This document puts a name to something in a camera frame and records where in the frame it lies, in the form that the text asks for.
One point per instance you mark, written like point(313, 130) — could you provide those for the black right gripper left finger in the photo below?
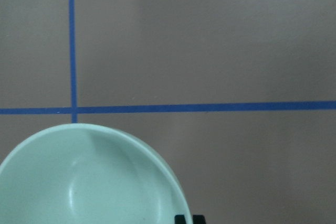
point(179, 219)

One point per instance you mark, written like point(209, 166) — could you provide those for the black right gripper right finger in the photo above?
point(199, 219)

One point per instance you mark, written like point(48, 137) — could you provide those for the green bowl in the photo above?
point(85, 173)

